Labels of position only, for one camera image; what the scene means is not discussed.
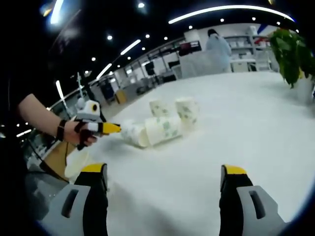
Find long curved ceiling light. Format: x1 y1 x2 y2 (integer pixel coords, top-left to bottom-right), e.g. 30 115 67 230
168 4 295 25

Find person's left hand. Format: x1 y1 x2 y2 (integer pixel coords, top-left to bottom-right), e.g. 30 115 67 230
63 120 98 148

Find person's black clothing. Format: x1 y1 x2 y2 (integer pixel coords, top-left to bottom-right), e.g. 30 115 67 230
4 71 50 187

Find white wall shelf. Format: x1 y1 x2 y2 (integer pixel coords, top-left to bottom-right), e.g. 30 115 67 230
223 33 271 62

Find yellow wooden box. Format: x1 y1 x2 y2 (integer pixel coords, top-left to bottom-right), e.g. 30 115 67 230
114 89 127 104

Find grey desk partition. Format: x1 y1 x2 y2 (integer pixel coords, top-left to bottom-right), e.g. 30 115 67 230
177 52 232 80

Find round ceiling spotlights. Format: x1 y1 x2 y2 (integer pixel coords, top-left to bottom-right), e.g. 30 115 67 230
83 2 300 74

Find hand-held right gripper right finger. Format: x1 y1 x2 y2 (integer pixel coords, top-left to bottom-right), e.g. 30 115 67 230
218 164 288 236

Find floral paper cup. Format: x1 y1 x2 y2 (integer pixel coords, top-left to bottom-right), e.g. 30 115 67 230
149 98 172 118
120 119 149 148
175 97 199 131
64 148 91 178
144 115 183 148

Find green potted plant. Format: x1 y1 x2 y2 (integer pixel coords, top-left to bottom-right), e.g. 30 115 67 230
267 28 315 105

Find black camera on tripod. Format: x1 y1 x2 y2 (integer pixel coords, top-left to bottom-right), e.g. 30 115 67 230
144 60 156 82

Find dark wall screen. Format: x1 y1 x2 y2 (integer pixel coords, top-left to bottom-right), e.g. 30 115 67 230
178 40 200 57

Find black wrist strap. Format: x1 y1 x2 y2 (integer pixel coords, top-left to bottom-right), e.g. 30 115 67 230
56 118 67 142

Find short ceiling light strip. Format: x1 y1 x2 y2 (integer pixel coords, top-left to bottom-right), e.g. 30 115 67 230
120 38 142 56
55 80 63 100
95 62 113 80

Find thin black cable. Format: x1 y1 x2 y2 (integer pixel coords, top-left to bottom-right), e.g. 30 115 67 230
26 140 71 184

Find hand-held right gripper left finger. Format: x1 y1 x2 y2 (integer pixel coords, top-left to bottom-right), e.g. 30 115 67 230
40 162 109 236

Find white table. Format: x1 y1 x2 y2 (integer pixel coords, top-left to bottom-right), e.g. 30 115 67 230
64 70 315 236

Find white office chair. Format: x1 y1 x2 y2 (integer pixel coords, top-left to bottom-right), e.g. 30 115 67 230
254 50 273 72

